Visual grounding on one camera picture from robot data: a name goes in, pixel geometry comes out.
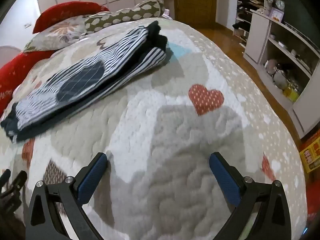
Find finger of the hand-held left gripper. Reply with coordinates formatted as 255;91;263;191
4;170;28;202
0;169;12;189

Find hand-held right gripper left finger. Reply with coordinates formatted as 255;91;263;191
25;152;108;240

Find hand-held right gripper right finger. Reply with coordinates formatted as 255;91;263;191
209;151;293;240

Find navy striped pants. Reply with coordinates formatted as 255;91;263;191
0;20;168;143

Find heart patterned quilt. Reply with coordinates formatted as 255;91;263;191
0;17;307;240

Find yellow cardboard box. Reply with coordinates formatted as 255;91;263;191
299;133;320;173

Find red printed blanket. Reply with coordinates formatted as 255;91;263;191
0;50;56;117

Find yellow container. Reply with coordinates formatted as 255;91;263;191
282;84;300;103

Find white teapot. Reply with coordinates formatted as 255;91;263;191
273;70;288;90

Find pink bedsheet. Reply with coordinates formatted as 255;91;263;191
0;45;22;64

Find white shelf unit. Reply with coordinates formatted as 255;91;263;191
243;11;320;139

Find floral pillow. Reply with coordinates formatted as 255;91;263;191
23;15;93;53

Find olive cloud print pillow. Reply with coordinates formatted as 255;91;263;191
84;0;166;34

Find red pillow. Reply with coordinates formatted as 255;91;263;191
32;1;110;34

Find shoe rack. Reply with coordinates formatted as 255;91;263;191
232;0;272;48

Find purple framed picture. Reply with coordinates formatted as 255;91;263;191
270;8;284;23

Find dark television screen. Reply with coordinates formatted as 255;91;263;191
284;0;320;64

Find wooden door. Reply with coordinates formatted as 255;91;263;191
172;0;217;28

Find dark mantel clock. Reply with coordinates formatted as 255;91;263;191
272;0;286;12

